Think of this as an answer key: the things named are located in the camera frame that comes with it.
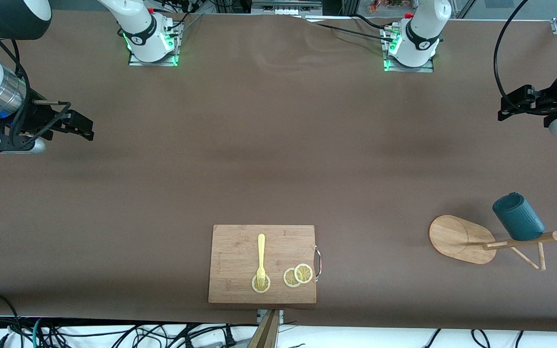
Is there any teal cup yellow inside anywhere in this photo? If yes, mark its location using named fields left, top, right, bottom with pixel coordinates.
left=492, top=192, right=546, bottom=242

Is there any wooden mug rack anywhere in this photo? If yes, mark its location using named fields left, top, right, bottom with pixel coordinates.
left=428, top=215, right=557, bottom=272

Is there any wooden cutting board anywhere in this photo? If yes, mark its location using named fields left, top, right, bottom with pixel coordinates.
left=208, top=224, right=322, bottom=305

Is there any brown table cover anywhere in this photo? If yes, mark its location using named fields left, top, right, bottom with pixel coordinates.
left=0, top=10, right=557, bottom=333

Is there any yellow plastic fork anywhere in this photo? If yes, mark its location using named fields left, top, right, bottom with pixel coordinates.
left=256, top=234, right=266, bottom=289

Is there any grey power strip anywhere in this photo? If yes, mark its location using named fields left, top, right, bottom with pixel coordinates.
left=251, top=0, right=323, bottom=15

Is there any lemon slice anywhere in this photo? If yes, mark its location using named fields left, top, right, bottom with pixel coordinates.
left=293, top=263, right=313, bottom=284
left=283, top=267, right=303, bottom=288
left=251, top=274, right=271, bottom=294

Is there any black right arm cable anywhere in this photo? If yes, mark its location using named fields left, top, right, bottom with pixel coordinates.
left=0, top=27, right=32, bottom=145

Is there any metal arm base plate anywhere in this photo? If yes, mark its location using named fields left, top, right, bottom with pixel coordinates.
left=128, top=19, right=182, bottom=67
left=382, top=27, right=435, bottom=73

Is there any black base cable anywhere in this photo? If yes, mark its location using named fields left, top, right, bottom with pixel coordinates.
left=316, top=22, right=396, bottom=42
left=164, top=11, right=205, bottom=39
left=352, top=13, right=396, bottom=31

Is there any teal floor cable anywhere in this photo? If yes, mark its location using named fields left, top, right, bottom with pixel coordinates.
left=31, top=318, right=45, bottom=348

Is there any metal post bracket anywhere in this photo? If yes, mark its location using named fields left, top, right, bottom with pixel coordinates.
left=257, top=309, right=284, bottom=325

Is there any wooden camera post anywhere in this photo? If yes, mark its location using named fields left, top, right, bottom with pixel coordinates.
left=247, top=309, right=280, bottom=348

